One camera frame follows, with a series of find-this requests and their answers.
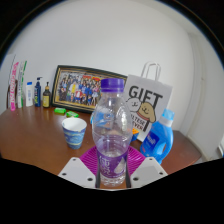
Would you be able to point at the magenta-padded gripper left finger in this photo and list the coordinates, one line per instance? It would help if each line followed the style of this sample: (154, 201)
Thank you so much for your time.
(78, 171)

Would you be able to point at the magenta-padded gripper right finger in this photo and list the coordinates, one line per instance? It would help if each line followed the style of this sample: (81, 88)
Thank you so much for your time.
(148, 170)

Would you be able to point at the clear purple-capped water bottle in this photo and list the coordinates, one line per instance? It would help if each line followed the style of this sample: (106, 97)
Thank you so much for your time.
(111, 140)

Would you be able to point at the blue detergent bottle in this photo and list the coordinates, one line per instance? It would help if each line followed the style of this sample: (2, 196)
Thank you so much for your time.
(158, 138)

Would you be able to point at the blue patterned paper cup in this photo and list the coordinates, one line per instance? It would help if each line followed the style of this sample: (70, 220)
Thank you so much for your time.
(75, 133)

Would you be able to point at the colourful puzzle cube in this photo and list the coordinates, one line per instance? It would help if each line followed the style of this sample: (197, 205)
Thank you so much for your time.
(135, 131)

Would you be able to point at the white paper gift bag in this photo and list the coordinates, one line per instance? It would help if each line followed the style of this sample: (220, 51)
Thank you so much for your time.
(150, 100)

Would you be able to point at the amber pump bottle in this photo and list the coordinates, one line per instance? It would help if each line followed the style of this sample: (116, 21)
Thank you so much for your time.
(46, 99)

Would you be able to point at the framed group photo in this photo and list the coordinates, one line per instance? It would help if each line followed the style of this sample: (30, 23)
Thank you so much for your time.
(78, 87)

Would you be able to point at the white lotion bottle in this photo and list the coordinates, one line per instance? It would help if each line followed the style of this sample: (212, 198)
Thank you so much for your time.
(29, 96)

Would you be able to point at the pink and white tube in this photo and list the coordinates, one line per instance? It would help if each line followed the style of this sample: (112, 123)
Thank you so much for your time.
(13, 86)

